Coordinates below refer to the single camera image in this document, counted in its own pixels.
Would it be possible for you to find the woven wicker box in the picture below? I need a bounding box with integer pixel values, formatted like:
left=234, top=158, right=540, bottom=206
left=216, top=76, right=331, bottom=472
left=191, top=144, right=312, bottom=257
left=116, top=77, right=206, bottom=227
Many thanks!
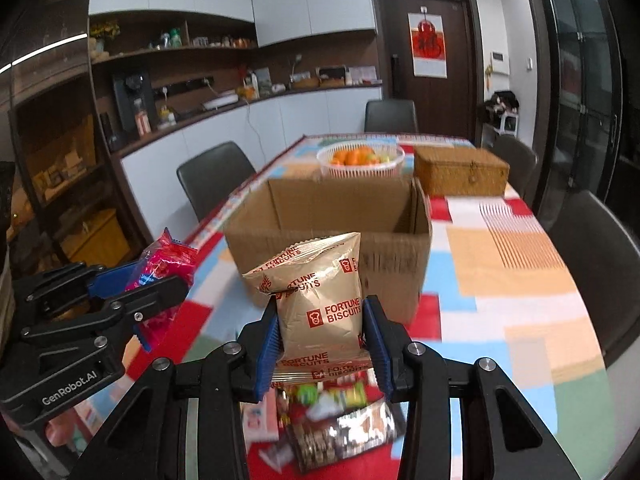
left=413, top=146, right=510, bottom=197

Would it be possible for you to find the dark chair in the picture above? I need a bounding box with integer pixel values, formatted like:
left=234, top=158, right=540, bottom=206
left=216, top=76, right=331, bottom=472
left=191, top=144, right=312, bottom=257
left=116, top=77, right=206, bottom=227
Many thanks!
left=177, top=141, right=256, bottom=221
left=548, top=191, right=639, bottom=366
left=490, top=134, right=538, bottom=197

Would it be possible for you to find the brown cardboard box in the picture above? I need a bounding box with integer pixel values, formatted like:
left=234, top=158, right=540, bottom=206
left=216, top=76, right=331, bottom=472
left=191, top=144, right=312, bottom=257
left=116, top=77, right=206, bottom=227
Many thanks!
left=222, top=177, right=433, bottom=324

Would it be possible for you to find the pink candy bag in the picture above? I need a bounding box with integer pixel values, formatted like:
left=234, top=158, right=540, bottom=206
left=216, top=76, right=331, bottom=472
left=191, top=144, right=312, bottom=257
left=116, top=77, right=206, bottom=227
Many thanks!
left=124, top=227, right=199, bottom=354

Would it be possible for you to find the beige fortune biscuits bag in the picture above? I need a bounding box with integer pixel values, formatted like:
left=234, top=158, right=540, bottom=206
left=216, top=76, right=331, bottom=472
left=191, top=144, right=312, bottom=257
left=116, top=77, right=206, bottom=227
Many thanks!
left=243, top=232, right=371, bottom=385

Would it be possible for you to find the red fu door poster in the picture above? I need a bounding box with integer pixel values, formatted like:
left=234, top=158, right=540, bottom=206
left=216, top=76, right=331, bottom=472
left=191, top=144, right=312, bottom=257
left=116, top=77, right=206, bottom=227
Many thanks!
left=408, top=8, right=448, bottom=79

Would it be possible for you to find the dark chair near right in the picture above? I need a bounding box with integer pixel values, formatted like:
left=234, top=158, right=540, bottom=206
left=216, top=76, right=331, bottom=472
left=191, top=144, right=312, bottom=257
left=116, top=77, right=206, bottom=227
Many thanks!
left=548, top=191, right=639, bottom=366

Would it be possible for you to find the dark chair far right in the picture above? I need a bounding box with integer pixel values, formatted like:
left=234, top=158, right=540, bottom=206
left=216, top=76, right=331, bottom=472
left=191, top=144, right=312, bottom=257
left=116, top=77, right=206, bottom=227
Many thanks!
left=490, top=134, right=538, bottom=197

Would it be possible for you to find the dark chair left side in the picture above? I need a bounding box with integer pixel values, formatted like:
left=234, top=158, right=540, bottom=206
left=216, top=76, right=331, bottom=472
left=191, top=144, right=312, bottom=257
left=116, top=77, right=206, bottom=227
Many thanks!
left=177, top=141, right=256, bottom=221

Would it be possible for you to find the dark chair far end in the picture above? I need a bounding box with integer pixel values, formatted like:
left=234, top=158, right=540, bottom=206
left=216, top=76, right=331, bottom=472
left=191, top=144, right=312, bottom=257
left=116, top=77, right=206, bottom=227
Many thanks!
left=364, top=99, right=419, bottom=133

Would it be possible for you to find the black coffee machine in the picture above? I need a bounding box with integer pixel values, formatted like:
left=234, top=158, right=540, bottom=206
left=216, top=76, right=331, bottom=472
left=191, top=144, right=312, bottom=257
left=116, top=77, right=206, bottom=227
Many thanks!
left=113, top=70, right=158, bottom=138

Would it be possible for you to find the white shoe rack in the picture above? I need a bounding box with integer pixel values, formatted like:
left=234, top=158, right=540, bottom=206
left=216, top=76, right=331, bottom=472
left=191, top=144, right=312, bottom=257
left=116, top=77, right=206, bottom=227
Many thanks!
left=478, top=90, right=520, bottom=148

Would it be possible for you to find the colourful patchwork tablecloth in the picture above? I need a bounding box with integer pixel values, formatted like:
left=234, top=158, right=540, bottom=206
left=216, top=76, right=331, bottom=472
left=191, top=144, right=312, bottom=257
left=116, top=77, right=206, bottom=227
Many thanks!
left=76, top=136, right=616, bottom=479

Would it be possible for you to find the glass sliding door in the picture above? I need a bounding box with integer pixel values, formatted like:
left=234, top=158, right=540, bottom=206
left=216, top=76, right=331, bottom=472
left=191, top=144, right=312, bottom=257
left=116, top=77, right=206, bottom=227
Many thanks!
left=535, top=0, right=623, bottom=220

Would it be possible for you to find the white fruit basket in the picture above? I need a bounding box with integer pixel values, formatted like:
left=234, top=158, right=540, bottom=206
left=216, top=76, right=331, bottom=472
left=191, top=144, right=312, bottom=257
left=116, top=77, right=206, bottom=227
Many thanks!
left=317, top=140, right=405, bottom=178

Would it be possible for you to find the dark brown door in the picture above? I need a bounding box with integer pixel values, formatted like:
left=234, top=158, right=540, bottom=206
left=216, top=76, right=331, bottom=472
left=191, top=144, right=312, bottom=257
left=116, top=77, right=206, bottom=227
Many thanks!
left=373, top=0, right=484, bottom=145

